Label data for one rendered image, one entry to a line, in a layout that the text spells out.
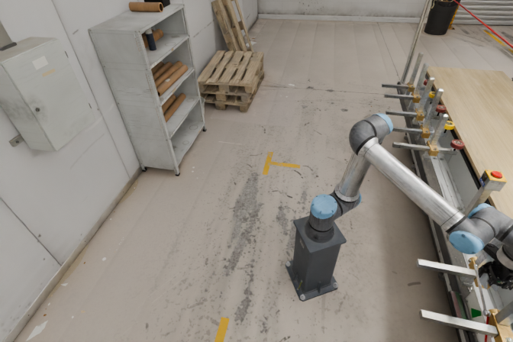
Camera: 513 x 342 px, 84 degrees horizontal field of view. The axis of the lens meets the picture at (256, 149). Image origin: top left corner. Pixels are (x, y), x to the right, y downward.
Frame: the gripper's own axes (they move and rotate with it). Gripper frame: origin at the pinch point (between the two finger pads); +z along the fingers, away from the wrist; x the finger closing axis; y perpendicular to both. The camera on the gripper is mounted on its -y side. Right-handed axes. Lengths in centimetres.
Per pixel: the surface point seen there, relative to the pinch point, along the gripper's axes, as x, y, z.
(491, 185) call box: 6.2, -37.5, -21.5
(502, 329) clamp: 7.0, 13.6, 9.9
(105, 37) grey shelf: -250, -117, -52
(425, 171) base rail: 5, -99, 27
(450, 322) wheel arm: -11.9, 15.1, 11.0
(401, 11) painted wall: 87, -765, 72
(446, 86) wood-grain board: 36, -203, 7
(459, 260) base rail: 8.8, -27.2, 27.0
